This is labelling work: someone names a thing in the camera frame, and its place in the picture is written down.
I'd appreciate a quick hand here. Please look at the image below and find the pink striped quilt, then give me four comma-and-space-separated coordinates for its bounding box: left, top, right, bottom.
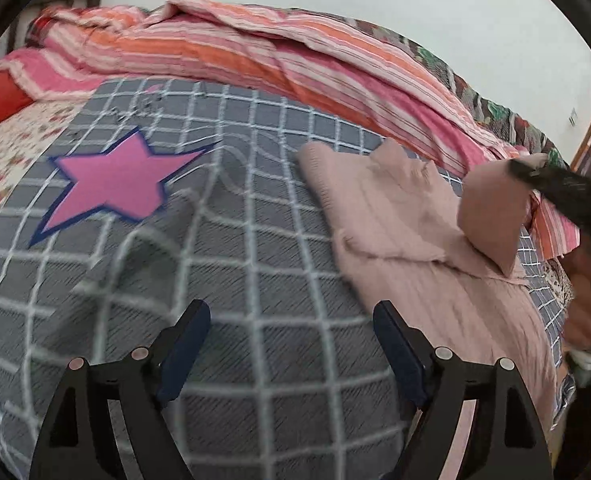
0, 0, 581, 251

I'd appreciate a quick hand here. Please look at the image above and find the grey checked star blanket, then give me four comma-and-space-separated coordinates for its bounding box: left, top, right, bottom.
0, 77, 576, 480

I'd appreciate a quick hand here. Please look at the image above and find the pink knit garment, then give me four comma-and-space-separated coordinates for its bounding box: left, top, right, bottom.
298, 139, 561, 480

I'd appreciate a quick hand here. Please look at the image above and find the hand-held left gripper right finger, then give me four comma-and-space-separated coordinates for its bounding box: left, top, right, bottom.
372, 299, 555, 480

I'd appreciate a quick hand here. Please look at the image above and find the person's right hand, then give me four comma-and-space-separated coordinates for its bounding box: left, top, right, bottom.
563, 245, 591, 357

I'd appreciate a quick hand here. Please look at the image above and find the floral bedsheet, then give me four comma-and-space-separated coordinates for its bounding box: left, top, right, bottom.
0, 97, 84, 441

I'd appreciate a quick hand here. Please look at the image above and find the brown green patterned blanket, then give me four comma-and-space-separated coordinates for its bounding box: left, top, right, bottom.
350, 20, 571, 171

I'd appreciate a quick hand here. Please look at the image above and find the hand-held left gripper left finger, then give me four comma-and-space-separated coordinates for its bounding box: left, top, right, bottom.
28, 299, 212, 480

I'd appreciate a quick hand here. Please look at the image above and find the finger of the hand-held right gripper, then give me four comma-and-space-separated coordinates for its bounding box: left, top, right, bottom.
508, 159, 591, 241

